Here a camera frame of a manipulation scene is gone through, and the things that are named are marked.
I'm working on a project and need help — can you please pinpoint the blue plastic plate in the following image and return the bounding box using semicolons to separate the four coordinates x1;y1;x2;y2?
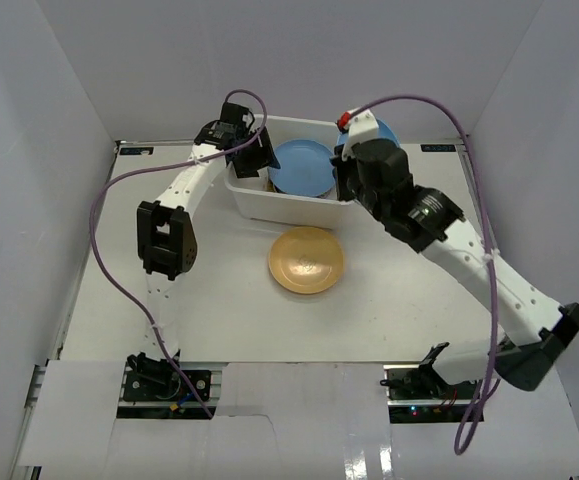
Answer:
335;119;400;146
268;139;335;197

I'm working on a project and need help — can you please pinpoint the yellow plastic plate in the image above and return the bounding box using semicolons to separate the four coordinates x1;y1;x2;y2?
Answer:
268;226;345;295

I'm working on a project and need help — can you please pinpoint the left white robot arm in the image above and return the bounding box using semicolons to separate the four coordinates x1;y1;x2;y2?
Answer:
137;101;278;357

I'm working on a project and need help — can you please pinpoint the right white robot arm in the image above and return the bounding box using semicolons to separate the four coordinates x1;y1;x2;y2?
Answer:
331;138;579;399

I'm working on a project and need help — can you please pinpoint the white plastic bin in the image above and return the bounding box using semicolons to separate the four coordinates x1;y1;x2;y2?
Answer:
224;115;351;229

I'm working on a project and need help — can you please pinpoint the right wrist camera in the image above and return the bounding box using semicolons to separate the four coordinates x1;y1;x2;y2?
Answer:
336;108;379;161

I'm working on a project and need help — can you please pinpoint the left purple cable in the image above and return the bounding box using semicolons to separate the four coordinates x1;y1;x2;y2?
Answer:
90;89;270;419

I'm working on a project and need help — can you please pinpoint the purple cable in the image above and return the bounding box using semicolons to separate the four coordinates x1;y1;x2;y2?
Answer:
338;93;503;457
90;89;270;419

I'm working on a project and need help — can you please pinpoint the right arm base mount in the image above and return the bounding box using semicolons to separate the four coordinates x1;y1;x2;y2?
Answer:
380;342;487;425

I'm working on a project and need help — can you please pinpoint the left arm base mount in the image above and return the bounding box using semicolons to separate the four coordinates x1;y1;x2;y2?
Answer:
117;352;209;420

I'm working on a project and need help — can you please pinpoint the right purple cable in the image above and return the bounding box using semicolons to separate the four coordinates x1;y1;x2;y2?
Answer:
338;93;503;457

